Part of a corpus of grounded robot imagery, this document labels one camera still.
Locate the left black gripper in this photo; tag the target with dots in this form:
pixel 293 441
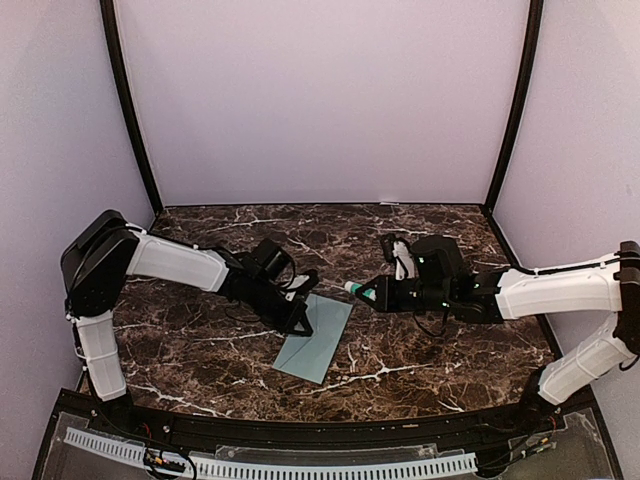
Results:
pixel 299 313

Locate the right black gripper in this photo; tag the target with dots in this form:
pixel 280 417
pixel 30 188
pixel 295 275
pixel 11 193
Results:
pixel 386 298

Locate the small glue stick bottle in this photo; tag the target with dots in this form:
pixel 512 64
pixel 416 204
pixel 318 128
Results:
pixel 351 287

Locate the light blue envelope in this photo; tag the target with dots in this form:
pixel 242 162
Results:
pixel 309 358

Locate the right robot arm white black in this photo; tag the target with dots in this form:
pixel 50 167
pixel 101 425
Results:
pixel 432 276

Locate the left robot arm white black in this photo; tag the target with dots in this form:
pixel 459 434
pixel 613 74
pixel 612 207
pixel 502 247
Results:
pixel 111 252

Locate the black front table rail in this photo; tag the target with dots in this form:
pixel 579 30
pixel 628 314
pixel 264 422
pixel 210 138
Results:
pixel 482 429

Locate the white slotted cable duct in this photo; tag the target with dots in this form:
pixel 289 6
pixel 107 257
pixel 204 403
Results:
pixel 233 462

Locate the right black frame post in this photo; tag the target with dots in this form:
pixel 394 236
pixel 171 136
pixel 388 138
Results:
pixel 525 70

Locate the black frame post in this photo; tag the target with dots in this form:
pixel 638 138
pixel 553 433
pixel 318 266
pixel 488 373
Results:
pixel 525 70
pixel 124 93

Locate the left black frame post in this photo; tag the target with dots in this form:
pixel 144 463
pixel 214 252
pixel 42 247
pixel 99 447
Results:
pixel 124 93

